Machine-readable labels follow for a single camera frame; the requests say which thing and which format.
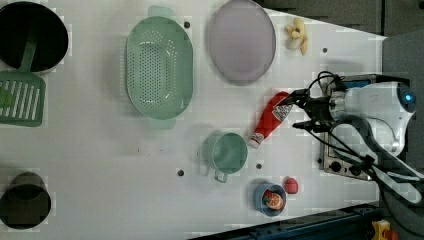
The pale purple round plate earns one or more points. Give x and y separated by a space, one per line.
242 41

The blue bowl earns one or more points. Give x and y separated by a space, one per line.
260 205

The dark grey cup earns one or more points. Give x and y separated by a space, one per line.
26 203

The orange slice toy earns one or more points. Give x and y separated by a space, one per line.
274 201

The red strawberry toy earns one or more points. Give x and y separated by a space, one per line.
291 186

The red tomato toy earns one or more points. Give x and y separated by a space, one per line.
266 196

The black pot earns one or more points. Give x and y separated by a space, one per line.
18 21

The green mug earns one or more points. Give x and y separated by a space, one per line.
226 153

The black toaster oven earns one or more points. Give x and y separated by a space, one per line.
336 160

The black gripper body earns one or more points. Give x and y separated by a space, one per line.
317 109

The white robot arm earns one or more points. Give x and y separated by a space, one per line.
366 127

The green slotted spatula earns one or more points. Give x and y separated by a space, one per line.
22 92

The green plastic colander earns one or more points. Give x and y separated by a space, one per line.
159 68

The yellow clamp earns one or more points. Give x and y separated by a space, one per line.
383 231

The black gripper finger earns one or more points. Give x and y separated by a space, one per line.
297 97
312 126

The red ketchup bottle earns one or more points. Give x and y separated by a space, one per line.
272 117

